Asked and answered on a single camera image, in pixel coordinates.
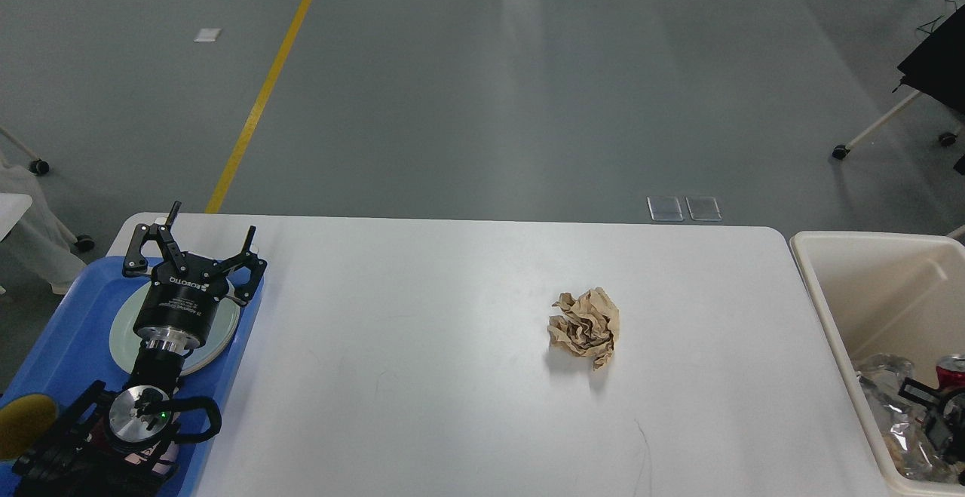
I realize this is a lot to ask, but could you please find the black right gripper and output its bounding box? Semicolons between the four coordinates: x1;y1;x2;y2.
899;378;964;462

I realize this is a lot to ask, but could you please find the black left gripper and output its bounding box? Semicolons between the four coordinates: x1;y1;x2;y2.
122;201;268;351

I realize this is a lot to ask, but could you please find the foil back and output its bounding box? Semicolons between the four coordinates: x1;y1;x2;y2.
854;353;963;486

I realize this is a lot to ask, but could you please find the crushed red soda can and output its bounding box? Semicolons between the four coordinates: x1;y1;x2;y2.
935;354;965;393

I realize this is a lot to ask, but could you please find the green plate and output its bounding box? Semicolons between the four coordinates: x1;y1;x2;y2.
109;280;242;374

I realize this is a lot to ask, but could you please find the teal mug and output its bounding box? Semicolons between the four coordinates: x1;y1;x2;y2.
1;393;60;462

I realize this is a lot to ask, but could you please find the brown paper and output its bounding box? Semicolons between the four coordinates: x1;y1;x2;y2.
546;287;620;371

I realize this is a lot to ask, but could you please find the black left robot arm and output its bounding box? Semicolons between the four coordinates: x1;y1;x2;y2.
2;204;268;496

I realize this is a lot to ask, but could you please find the pink plate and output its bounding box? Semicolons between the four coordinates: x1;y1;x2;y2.
113;286;242;377

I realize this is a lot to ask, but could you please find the white plastic bin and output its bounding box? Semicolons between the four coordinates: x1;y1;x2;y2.
789;232;964;496

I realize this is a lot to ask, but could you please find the white furniture at left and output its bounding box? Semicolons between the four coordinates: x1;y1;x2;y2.
1;154;94;296

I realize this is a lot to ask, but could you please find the white rolling chair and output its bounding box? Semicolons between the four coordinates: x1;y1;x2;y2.
830;89;964;161

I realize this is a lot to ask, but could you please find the black jacket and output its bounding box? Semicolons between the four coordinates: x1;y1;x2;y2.
897;7;964;147

